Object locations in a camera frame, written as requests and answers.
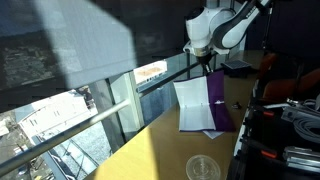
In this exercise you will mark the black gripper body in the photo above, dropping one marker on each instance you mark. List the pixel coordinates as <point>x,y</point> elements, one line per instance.
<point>203,59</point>

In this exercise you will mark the aluminium extrusion bar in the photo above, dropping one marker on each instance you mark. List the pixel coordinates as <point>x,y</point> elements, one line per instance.
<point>301,160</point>

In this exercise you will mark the dark roller window shade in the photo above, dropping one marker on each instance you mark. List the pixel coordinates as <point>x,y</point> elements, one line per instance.
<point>100,40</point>

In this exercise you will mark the clear plastic cup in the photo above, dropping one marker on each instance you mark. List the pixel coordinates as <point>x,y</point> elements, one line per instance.
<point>202,168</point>

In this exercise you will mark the metal window handrail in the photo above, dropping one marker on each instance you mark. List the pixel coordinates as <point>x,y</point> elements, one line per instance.
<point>66,133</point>
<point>166,80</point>

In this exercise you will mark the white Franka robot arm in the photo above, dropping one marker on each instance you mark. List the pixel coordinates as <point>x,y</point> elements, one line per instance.
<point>200,26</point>

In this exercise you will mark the loose white paper sheet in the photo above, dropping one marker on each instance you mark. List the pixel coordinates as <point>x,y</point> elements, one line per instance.
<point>214,134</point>

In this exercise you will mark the white cloth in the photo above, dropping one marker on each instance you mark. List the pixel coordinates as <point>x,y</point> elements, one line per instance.
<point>195,100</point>

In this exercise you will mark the black flat box device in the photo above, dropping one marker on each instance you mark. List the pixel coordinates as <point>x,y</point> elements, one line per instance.
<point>237,65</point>

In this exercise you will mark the purple cloth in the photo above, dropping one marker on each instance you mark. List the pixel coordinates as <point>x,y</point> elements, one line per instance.
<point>218,90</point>

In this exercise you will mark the small black clip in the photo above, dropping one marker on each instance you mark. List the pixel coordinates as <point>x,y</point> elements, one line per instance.
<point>236,105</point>

